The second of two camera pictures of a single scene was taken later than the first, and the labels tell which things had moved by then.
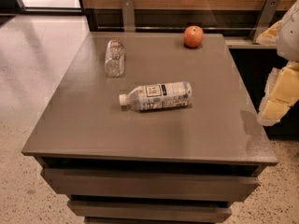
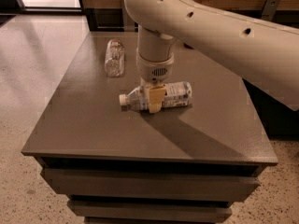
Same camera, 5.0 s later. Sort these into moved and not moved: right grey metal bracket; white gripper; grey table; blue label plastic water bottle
Moved: white gripper
Not moved: grey table; blue label plastic water bottle; right grey metal bracket
